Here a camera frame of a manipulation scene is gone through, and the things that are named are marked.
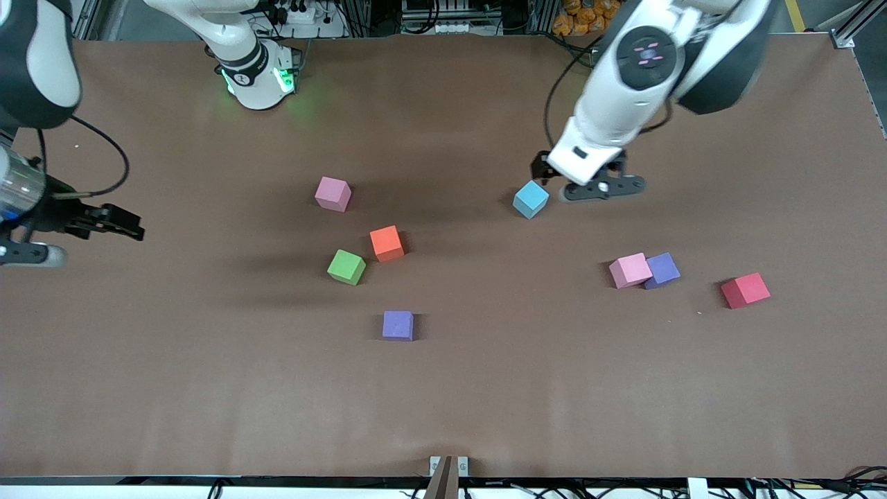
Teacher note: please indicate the white electronics box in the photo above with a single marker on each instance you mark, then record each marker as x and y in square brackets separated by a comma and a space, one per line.
[443, 26]

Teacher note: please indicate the orange foam cube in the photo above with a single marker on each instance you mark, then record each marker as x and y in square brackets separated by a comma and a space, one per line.
[386, 243]

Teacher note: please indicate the aluminium frame profile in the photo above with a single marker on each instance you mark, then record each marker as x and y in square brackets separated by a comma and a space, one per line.
[90, 17]
[859, 21]

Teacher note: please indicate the red foam cube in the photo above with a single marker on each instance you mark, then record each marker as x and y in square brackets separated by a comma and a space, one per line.
[745, 290]

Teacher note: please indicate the brown table cover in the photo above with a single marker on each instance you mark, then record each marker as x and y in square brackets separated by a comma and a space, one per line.
[208, 388]

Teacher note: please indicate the pink foam cube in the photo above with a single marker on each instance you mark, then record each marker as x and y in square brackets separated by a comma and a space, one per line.
[628, 270]
[332, 193]

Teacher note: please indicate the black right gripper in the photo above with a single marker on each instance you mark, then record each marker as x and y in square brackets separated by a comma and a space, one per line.
[57, 214]

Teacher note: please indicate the purple foam cube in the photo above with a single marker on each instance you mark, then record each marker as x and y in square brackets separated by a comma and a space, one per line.
[665, 269]
[398, 325]

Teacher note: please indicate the white post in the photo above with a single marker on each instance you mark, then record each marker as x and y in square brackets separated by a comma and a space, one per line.
[698, 489]

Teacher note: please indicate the orange mesh bag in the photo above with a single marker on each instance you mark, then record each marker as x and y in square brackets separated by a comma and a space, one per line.
[585, 17]

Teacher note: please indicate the green foam cube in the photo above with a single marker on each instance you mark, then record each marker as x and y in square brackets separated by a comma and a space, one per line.
[346, 267]

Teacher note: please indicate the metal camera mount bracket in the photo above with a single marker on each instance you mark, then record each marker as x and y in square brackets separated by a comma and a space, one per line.
[448, 478]

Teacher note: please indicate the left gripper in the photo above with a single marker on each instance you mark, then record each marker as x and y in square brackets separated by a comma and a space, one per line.
[540, 167]

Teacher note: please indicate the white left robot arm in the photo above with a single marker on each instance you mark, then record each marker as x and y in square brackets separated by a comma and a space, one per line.
[644, 90]

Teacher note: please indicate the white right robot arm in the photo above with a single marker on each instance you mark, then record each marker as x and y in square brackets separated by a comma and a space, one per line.
[41, 62]

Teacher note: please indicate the blue foam cube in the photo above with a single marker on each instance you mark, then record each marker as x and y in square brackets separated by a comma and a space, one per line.
[531, 199]

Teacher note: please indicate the white power strip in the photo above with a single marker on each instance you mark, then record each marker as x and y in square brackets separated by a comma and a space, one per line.
[301, 14]

